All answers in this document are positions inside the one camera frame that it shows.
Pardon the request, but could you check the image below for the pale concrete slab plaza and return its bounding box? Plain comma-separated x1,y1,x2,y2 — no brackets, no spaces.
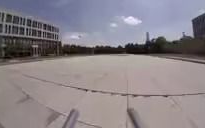
0,53,205,128

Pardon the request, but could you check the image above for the tall pale chimney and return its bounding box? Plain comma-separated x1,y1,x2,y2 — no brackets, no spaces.
145,31,151,43

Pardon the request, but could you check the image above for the row of trees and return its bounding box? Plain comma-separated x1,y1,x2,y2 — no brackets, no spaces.
61,36,205,56

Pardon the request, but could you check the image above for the robot's own part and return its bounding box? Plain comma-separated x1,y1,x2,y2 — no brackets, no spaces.
61,108,80,128
127,107,145,128

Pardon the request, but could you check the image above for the low kerb strip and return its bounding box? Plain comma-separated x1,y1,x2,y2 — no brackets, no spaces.
156,54,205,67

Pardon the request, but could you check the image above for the white building with window rows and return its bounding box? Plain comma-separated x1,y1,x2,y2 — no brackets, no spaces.
0,8,62,58

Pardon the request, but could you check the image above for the dark glass building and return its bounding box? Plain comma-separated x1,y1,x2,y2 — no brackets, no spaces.
191,8,205,41

